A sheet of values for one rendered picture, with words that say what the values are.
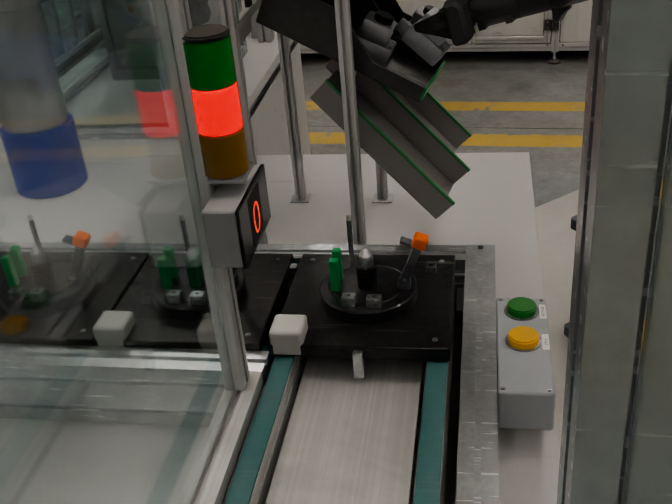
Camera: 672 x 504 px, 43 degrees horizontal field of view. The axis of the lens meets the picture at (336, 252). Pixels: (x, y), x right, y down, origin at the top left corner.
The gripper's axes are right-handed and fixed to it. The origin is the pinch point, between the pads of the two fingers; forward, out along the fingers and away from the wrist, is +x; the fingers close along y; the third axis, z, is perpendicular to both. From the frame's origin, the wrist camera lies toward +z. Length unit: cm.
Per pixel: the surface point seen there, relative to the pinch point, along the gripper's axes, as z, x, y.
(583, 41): -85, 53, -376
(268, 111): -25, 91, -91
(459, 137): -24.8, 9.9, -21.0
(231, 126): 2, 7, 52
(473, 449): -40, -9, 52
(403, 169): -20.2, 10.0, 6.8
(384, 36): 0.2, 7.8, 3.9
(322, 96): -5.6, 18.9, 8.3
